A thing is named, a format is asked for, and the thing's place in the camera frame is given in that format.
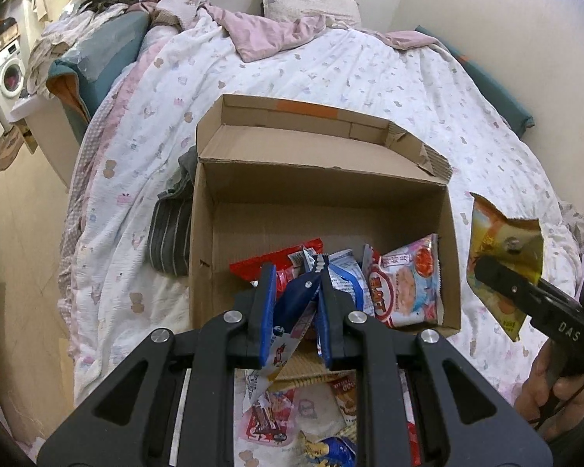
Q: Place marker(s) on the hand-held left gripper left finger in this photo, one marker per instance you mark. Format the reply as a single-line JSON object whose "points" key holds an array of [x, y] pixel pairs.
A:
{"points": [[267, 316]]}

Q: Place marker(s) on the golden yellow snack packet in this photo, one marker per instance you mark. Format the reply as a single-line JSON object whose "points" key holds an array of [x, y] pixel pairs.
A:
{"points": [[503, 219]]}

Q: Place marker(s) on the red snack packet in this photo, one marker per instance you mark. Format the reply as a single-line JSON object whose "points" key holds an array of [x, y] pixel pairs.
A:
{"points": [[267, 265]]}

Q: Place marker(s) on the pile of snack packets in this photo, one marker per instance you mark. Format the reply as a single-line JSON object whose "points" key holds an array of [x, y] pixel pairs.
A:
{"points": [[316, 408]]}

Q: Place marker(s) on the blue white snack packet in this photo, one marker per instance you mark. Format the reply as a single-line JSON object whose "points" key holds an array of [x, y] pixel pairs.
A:
{"points": [[348, 277]]}

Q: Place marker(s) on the cardboard piece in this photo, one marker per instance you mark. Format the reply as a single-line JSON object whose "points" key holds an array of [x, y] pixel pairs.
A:
{"points": [[7, 151]]}

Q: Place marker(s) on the teal padded bed rail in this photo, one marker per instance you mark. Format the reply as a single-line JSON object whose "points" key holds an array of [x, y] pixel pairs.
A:
{"points": [[107, 44], [496, 92]]}

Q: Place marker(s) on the white washing machine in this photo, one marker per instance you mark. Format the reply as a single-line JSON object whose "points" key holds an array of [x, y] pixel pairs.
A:
{"points": [[7, 73]]}

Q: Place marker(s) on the person's right hand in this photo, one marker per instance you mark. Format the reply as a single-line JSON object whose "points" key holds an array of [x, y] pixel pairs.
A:
{"points": [[540, 394]]}

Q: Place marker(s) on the brown cardboard box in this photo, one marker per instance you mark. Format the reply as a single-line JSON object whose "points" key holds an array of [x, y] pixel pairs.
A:
{"points": [[321, 204]]}

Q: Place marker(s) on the grey striped cloth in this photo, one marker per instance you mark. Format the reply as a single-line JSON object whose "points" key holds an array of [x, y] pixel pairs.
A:
{"points": [[170, 233]]}

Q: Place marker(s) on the dark blue snack packet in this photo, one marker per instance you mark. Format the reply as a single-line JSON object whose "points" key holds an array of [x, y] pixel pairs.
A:
{"points": [[294, 304]]}

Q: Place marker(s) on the small white table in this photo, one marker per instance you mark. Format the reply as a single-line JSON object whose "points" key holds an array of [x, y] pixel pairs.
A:
{"points": [[48, 131]]}

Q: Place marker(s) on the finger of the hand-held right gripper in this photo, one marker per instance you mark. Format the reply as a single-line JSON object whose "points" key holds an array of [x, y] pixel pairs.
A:
{"points": [[506, 279]]}

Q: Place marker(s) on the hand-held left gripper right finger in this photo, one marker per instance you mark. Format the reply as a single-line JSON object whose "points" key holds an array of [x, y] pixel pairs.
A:
{"points": [[324, 326]]}

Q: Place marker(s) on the patterned cloth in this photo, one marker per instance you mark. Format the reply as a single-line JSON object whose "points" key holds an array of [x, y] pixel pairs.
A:
{"points": [[574, 224]]}

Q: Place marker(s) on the pink blue snack packet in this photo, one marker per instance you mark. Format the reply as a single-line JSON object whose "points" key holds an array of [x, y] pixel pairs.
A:
{"points": [[409, 282]]}

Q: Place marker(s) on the pink blanket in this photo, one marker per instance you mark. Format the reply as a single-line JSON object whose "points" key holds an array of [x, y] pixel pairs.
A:
{"points": [[263, 34]]}

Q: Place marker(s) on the beige pillow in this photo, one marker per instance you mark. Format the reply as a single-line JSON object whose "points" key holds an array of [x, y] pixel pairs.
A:
{"points": [[311, 2]]}

